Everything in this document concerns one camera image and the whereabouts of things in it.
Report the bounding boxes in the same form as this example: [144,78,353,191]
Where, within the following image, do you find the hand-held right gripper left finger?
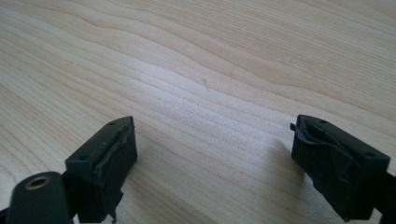
[61,116,138,224]

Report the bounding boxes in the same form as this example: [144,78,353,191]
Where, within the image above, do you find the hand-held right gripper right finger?
[290,114,391,223]

